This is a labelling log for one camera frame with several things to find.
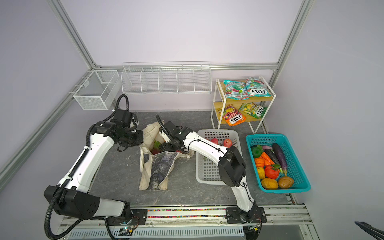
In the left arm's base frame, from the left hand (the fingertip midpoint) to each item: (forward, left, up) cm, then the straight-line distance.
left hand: (142, 143), depth 76 cm
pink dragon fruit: (+5, -3, -15) cm, 16 cm away
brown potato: (-19, -75, -18) cm, 80 cm away
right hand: (+1, -11, -10) cm, 15 cm away
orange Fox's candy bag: (+19, -51, -4) cm, 55 cm away
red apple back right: (+7, -48, -17) cm, 52 cm away
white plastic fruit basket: (-8, -34, -22) cm, 41 cm away
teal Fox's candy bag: (+23, -63, +14) cm, 68 cm away
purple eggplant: (-4, -80, -19) cm, 82 cm away
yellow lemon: (-14, -63, -15) cm, 66 cm away
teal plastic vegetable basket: (-13, -82, -15) cm, 85 cm away
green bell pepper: (-1, -64, -15) cm, 66 cm away
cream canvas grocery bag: (-10, -6, -9) cm, 15 cm away
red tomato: (-13, -70, -16) cm, 73 cm away
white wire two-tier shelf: (+19, -42, +9) cm, 47 cm away
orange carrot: (-6, -71, -20) cm, 74 cm away
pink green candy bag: (+22, -51, +14) cm, 57 cm away
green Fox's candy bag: (+24, -66, -3) cm, 70 cm away
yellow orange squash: (-20, -65, -16) cm, 70 cm away
